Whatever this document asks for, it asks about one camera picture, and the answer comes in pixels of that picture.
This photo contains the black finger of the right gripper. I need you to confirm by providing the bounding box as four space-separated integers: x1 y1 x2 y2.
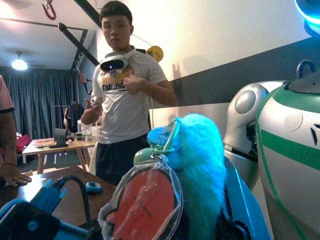
217 203 251 240
174 211 195 240

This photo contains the orange tag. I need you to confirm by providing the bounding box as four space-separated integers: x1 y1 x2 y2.
97 154 185 240

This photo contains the fluffy blue pompom keychain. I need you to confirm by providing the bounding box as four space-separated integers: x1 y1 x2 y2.
146 113 228 240

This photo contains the pale green round charm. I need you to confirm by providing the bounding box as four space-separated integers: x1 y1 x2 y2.
133 147 161 167

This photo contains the red crane hook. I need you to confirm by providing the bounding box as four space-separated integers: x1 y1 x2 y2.
41 0 58 22

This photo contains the white green striped robot torso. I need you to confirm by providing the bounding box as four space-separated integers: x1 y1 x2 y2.
254 72 320 240

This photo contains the small blue handheld device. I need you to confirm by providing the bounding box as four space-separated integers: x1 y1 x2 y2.
84 181 104 194

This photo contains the dark brown wooden table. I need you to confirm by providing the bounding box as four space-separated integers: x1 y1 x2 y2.
0 165 118 222

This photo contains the man in white T-shirt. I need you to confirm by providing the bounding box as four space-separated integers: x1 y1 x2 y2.
80 0 178 187

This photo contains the clear plastic container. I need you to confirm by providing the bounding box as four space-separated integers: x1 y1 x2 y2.
81 124 92 142

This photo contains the grey curved stand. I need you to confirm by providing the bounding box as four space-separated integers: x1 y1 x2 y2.
48 127 70 149

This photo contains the clothes rack with dark garments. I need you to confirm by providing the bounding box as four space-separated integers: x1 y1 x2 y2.
51 101 85 134

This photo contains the light wooden table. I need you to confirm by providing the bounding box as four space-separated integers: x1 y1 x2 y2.
21 136 98 175

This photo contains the yellow round reel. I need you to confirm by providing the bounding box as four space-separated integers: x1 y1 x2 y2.
146 45 165 62

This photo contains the white VR headset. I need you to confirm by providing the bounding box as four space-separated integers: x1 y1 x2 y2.
99 48 138 73

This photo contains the pink bag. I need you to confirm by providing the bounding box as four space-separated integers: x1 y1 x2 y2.
15 133 33 154

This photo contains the grey blue curtain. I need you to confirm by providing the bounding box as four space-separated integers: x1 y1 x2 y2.
0 65 82 141

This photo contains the person in pink shirt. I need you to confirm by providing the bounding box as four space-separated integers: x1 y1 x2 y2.
0 74 33 187

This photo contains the robot head with blue light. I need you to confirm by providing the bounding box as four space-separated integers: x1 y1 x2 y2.
292 0 320 36

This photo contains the round ceiling lamp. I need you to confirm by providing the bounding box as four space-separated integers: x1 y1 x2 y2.
10 50 29 71

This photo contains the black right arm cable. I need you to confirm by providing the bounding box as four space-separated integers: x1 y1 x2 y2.
32 174 93 236

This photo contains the red strap with carabiner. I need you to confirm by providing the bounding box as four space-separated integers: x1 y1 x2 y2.
76 69 89 95

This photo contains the black metal gantry frame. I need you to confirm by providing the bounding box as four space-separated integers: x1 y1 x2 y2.
0 0 103 73

